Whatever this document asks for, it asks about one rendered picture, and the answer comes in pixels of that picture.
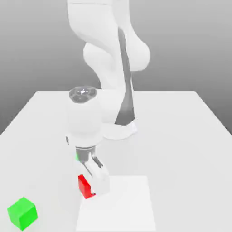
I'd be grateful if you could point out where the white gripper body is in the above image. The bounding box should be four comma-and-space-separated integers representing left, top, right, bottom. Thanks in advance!
77, 160, 111, 194

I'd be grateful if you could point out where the small red cube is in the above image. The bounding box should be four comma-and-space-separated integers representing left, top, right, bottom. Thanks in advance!
78, 174, 97, 199

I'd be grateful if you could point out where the small green cube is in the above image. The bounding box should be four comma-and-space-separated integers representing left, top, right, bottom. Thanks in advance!
7, 197, 39, 232

